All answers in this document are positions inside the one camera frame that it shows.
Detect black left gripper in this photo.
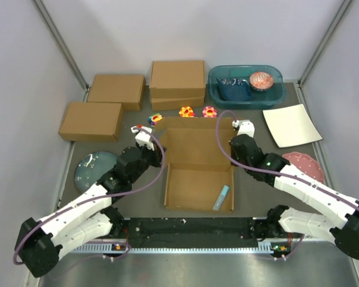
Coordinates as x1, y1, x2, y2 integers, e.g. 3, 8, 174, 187
129, 141, 167, 184

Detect light blue tube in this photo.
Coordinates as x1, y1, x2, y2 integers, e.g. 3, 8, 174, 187
212, 185, 230, 211

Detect brown cardboard box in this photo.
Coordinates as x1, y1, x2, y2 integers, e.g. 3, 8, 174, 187
154, 117, 237, 214

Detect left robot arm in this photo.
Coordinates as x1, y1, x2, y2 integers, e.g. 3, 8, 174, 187
13, 142, 166, 277

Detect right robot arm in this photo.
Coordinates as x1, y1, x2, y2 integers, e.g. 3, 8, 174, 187
229, 134, 359, 260

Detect folded cardboard box front left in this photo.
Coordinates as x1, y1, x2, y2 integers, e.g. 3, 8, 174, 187
59, 102, 124, 142

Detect folded cardboard box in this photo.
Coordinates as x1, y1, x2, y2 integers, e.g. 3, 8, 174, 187
87, 74, 145, 111
59, 102, 124, 142

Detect folded cardboard box back left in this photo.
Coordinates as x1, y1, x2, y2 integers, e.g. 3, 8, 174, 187
87, 74, 145, 111

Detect stacked cardboard box top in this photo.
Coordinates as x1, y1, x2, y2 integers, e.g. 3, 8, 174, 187
149, 60, 206, 99

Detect blue flower plush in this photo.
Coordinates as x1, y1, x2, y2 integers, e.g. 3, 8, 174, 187
148, 113, 163, 126

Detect pink flower plush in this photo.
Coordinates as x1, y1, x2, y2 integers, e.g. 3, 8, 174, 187
202, 106, 218, 118

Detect white square plate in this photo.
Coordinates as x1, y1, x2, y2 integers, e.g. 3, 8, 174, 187
263, 103, 323, 148

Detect blue round plate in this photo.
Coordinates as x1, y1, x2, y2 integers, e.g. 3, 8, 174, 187
74, 151, 117, 193

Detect pink dotted plate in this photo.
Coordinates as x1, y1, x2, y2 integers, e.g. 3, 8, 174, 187
282, 151, 325, 184

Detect orange flower plush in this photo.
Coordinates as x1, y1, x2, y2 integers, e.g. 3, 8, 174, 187
179, 106, 195, 117

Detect blue patterned bowl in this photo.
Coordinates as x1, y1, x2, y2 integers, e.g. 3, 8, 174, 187
217, 78, 252, 102

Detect teal plastic bin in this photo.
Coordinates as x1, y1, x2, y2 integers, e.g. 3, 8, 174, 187
207, 65, 287, 110

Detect red patterned bowl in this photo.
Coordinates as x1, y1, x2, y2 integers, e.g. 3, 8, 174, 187
249, 72, 273, 91

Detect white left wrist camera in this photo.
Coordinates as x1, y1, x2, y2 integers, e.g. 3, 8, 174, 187
130, 126, 155, 151

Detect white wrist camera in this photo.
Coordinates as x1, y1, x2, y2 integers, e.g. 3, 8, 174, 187
232, 120, 255, 138
130, 126, 155, 151

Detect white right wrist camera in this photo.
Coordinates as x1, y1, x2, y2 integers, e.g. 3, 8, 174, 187
232, 120, 255, 138

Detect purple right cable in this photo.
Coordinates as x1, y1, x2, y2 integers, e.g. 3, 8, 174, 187
215, 110, 359, 259

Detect purple cable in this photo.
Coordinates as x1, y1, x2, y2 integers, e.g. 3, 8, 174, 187
215, 110, 359, 259
13, 128, 167, 265

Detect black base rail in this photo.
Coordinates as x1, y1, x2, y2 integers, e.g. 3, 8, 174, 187
103, 218, 290, 249

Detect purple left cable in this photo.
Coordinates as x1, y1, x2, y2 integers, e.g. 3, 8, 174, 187
13, 128, 167, 265

